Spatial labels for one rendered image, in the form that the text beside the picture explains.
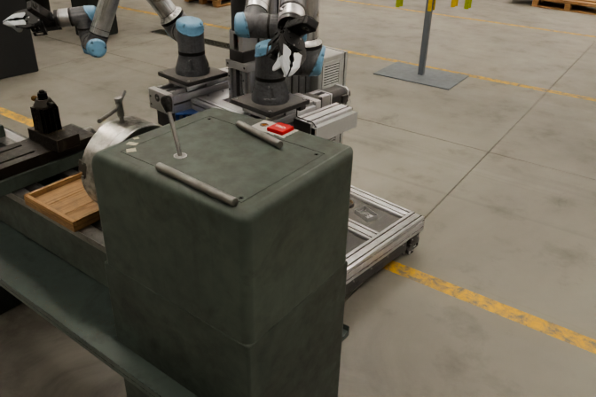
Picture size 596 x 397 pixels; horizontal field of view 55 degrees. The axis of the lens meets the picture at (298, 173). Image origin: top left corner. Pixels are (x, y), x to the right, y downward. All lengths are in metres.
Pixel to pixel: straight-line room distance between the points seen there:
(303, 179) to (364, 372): 1.40
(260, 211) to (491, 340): 1.85
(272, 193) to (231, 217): 0.13
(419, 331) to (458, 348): 0.20
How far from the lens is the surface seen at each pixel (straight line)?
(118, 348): 2.05
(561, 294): 3.39
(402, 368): 2.72
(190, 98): 2.55
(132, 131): 1.82
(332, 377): 2.09
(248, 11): 1.79
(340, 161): 1.57
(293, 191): 1.41
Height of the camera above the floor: 1.93
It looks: 27 degrees down
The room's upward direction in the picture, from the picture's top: 1 degrees clockwise
